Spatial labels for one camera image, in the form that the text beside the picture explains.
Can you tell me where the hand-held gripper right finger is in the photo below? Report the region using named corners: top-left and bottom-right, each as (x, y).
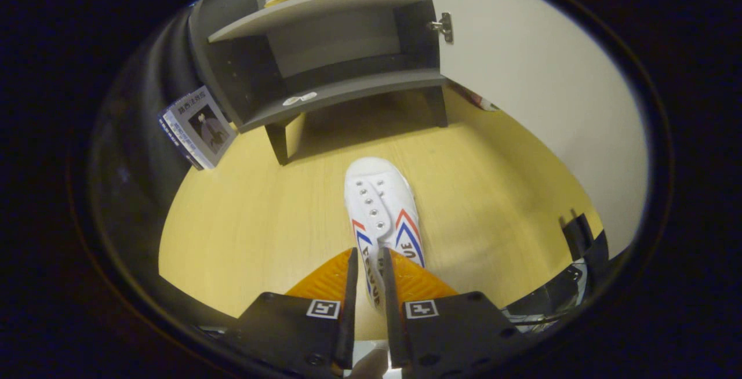
top-left (380, 247), bottom-right (522, 379)

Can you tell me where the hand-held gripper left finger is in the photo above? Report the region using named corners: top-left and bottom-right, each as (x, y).
top-left (223, 247), bottom-right (359, 379)

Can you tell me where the grey shoe cabinet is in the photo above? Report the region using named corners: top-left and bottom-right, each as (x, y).
top-left (188, 0), bottom-right (452, 166)

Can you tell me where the white shoe cabinet door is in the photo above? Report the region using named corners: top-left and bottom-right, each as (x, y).
top-left (417, 0), bottom-right (649, 259)

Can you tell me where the metal cabinet door hinge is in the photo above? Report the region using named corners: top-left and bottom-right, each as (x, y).
top-left (428, 12), bottom-right (454, 44)

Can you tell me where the book with grey cover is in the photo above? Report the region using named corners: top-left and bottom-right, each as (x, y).
top-left (164, 85), bottom-right (237, 170)

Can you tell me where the book with blue spine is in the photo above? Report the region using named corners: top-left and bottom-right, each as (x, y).
top-left (158, 111), bottom-right (201, 171)

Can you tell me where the red and white object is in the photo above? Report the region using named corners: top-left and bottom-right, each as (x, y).
top-left (458, 82), bottom-right (500, 113)

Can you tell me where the black backdrop cloth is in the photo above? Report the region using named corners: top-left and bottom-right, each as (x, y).
top-left (86, 5), bottom-right (238, 322)

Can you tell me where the black bracket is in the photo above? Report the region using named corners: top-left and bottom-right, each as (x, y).
top-left (558, 210), bottom-right (610, 269)

